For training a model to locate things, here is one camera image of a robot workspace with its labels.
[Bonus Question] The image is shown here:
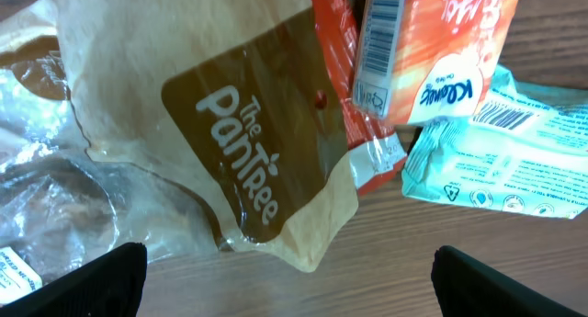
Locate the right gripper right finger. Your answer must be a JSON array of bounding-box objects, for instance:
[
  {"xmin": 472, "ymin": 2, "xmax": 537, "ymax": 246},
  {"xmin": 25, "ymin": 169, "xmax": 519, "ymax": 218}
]
[{"xmin": 431, "ymin": 245, "xmax": 584, "ymax": 317}]

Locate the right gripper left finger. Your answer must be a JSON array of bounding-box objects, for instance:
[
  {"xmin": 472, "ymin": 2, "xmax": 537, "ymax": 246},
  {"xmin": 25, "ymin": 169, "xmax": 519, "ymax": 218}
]
[{"xmin": 1, "ymin": 243, "xmax": 147, "ymax": 317}]

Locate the teal wet wipes packet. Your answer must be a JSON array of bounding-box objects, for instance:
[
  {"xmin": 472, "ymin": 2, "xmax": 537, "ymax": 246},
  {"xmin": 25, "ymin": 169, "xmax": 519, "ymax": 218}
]
[{"xmin": 401, "ymin": 66, "xmax": 587, "ymax": 219}]

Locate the red snack stick pack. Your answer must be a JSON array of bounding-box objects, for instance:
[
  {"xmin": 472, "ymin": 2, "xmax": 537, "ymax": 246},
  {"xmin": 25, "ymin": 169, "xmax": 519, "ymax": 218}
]
[{"xmin": 312, "ymin": 0, "xmax": 407, "ymax": 195}]

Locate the beige dried food bag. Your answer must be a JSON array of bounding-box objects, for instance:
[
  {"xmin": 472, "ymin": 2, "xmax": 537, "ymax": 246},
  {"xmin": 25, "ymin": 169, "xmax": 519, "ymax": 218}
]
[{"xmin": 1, "ymin": 0, "xmax": 358, "ymax": 304}]

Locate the orange tissue packet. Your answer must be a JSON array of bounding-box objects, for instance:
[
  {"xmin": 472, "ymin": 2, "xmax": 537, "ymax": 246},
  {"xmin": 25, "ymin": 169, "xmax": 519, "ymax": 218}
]
[{"xmin": 352, "ymin": 0, "xmax": 518, "ymax": 125}]

